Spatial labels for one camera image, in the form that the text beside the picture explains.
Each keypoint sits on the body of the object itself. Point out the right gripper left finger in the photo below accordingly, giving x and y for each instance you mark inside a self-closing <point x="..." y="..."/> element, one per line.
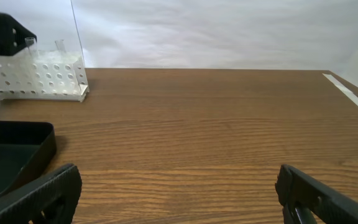
<point x="42" y="193"/>

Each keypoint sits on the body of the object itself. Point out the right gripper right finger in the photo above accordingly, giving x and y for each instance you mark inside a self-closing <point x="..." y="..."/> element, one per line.
<point x="322" y="202"/>

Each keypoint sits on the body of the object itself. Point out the black tray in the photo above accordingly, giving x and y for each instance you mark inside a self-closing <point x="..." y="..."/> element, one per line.
<point x="43" y="146"/>

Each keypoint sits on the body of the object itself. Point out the white test tube rack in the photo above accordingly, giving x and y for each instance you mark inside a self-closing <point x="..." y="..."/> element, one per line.
<point x="57" y="90"/>

